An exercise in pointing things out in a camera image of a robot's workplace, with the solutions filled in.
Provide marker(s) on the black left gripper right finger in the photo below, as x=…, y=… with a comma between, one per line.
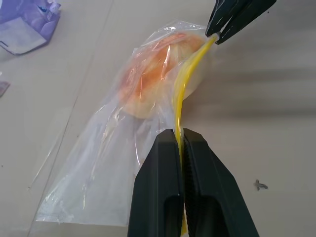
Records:
x=214, y=197

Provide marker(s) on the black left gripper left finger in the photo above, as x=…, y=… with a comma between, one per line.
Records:
x=158, y=187

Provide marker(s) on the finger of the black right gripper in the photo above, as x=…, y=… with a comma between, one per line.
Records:
x=222, y=14
x=247, y=17

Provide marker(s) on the clear plastic zip bag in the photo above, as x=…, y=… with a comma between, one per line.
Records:
x=98, y=160

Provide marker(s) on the orange round snack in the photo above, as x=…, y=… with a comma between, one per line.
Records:
x=148, y=74

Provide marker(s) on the purple tissue pack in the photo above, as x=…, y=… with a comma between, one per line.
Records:
x=27, y=27

